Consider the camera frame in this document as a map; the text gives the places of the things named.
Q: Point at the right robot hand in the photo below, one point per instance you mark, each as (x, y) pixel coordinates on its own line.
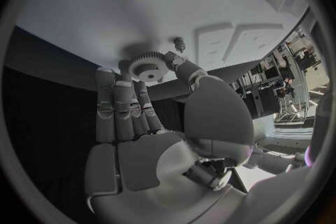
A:
(147, 161)

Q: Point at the grey peg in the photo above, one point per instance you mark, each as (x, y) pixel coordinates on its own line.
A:
(179, 43)

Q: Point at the workshop rack with equipment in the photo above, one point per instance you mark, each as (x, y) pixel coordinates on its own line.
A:
(273, 81)

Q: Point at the grey gear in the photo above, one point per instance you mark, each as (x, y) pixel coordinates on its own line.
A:
(149, 73)

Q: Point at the white task board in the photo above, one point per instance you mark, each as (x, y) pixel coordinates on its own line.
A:
(105, 7)

